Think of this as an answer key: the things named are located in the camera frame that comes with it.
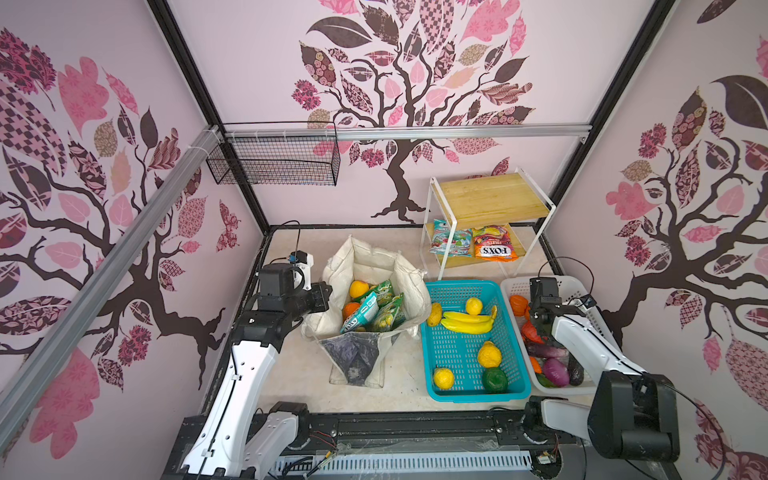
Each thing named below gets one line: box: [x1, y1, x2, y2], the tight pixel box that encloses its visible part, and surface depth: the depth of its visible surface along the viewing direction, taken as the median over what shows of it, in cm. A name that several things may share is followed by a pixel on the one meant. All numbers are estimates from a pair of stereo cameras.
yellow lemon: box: [433, 368, 455, 391], surface depth 80 cm
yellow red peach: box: [349, 280, 369, 298], surface depth 97 cm
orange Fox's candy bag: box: [474, 224, 518, 262], surface depth 93 cm
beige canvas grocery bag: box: [302, 236, 432, 389], surface depth 79 cm
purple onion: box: [543, 358, 570, 388], surface depth 79 cm
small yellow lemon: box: [466, 297, 483, 316], surface depth 94 cm
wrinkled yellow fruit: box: [427, 302, 443, 327], surface depth 92 cm
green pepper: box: [483, 367, 508, 393], surface depth 79 cm
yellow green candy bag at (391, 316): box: [372, 292, 406, 332], surface depth 79 cm
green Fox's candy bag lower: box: [429, 219, 472, 257], surface depth 92 cm
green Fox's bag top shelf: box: [340, 291, 380, 335], surface depth 77 cm
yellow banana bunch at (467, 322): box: [441, 311, 494, 334], surface depth 91 cm
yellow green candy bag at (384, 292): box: [366, 280, 395, 307], surface depth 96 cm
